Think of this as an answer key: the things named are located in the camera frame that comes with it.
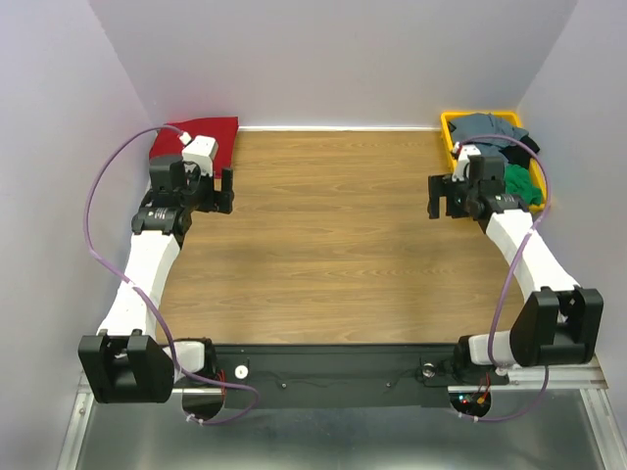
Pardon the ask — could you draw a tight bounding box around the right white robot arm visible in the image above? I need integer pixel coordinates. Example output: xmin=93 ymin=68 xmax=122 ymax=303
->
xmin=427 ymin=156 xmax=603 ymax=382

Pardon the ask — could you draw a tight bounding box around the yellow plastic bin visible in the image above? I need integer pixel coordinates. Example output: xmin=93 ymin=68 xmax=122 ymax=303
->
xmin=440 ymin=110 xmax=547 ymax=212

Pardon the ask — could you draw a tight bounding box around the grey blue t shirt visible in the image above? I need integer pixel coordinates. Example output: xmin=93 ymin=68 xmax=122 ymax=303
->
xmin=447 ymin=113 xmax=528 ymax=157

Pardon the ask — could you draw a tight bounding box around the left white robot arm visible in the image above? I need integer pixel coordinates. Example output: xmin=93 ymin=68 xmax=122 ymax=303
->
xmin=77 ymin=153 xmax=233 ymax=403

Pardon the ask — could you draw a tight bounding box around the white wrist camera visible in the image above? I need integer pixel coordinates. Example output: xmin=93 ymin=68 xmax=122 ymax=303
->
xmin=452 ymin=143 xmax=481 ymax=182
xmin=179 ymin=132 xmax=218 ymax=176

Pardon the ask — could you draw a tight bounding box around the green t shirt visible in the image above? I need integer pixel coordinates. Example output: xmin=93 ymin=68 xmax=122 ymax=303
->
xmin=505 ymin=164 xmax=543 ymax=206

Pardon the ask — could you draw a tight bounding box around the aluminium frame rail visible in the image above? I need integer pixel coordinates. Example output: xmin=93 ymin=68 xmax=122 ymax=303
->
xmin=173 ymin=363 xmax=605 ymax=393

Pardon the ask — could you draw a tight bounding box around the folded red t shirt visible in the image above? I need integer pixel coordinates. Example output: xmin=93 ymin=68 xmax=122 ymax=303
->
xmin=149 ymin=117 xmax=239 ymax=179

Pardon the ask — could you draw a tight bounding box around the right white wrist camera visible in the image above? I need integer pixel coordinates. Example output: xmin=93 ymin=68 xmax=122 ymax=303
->
xmin=452 ymin=143 xmax=481 ymax=182

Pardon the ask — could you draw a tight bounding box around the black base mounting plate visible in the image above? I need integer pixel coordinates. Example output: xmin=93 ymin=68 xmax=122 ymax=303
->
xmin=200 ymin=344 xmax=508 ymax=409

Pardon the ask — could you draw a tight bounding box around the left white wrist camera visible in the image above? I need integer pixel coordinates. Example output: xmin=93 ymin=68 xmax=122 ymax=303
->
xmin=179 ymin=132 xmax=218 ymax=176

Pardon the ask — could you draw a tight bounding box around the black t shirt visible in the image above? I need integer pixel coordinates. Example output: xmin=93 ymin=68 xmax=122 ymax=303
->
xmin=501 ymin=135 xmax=540 ymax=169

